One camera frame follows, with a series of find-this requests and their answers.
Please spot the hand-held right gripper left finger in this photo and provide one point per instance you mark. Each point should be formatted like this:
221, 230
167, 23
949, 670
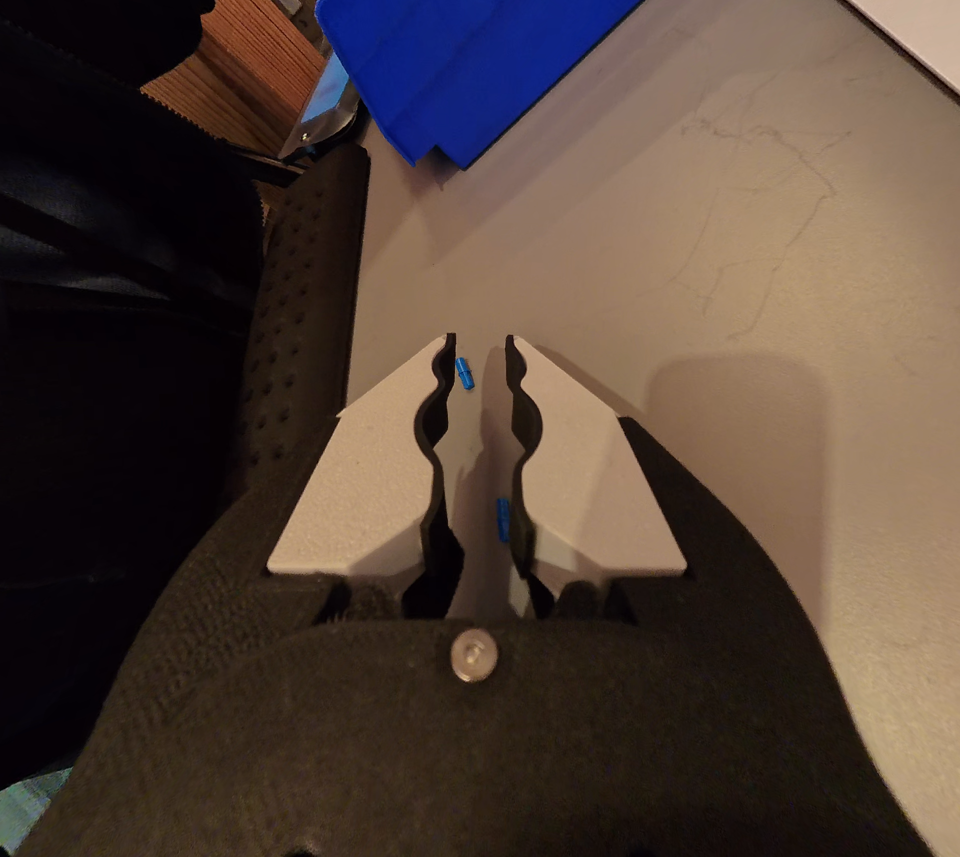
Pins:
360, 497

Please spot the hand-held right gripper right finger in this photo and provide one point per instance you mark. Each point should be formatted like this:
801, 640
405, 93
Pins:
596, 497

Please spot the blue connector pin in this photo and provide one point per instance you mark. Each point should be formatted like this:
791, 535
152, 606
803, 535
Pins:
503, 519
465, 372

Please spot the blue tagged parts bin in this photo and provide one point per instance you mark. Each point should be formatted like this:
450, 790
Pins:
487, 24

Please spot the black perforated board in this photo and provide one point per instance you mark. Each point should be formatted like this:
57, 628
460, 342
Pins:
311, 302

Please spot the metal clamp plate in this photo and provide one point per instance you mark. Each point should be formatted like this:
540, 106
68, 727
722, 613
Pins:
326, 114

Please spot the wooden slatted panel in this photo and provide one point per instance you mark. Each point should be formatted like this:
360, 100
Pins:
247, 69

